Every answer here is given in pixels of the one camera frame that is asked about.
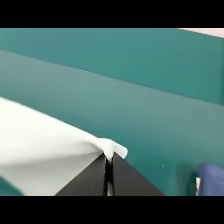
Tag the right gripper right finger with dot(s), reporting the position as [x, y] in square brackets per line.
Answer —
[133, 182]

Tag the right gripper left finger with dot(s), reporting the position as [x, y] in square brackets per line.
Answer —
[91, 182]

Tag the white garment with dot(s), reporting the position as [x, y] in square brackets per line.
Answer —
[40, 150]

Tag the blue garment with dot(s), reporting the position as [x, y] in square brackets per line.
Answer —
[212, 180]

